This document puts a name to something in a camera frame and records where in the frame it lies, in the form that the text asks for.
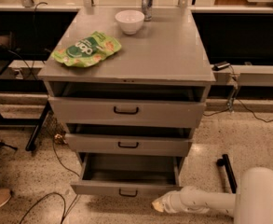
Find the grey bottom drawer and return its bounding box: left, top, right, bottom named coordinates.
left=71, top=153, right=181, bottom=198

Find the grey drawer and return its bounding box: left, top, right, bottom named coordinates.
left=49, top=82, right=205, bottom=128
left=71, top=153, right=181, bottom=198
left=65, top=124, right=192, bottom=157

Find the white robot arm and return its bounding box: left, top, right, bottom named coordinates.
left=152, top=167, right=273, bottom=224

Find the grey drawer cabinet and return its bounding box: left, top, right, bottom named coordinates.
left=36, top=6, right=216, bottom=173

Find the grey middle drawer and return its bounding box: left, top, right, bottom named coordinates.
left=65, top=124, right=192, bottom=157

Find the grey top drawer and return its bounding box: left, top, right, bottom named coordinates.
left=49, top=82, right=205, bottom=128

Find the black metal stand leg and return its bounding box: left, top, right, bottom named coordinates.
left=216, top=154, right=238, bottom=193

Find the black power adapter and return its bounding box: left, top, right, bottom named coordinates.
left=212, top=62, right=230, bottom=71

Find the green snack bag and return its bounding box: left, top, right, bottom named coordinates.
left=51, top=32, right=122, bottom=68

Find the white bowl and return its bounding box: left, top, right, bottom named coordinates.
left=115, top=10, right=144, bottom=35

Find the silver drink can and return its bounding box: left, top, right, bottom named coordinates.
left=142, top=0, right=153, bottom=21

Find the black floor cable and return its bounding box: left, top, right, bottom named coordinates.
left=18, top=133, right=81, bottom=224

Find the black cable right floor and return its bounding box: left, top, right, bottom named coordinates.
left=202, top=65, right=273, bottom=123

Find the black table leg frame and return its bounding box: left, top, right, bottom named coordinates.
left=0, top=102, right=50, bottom=151

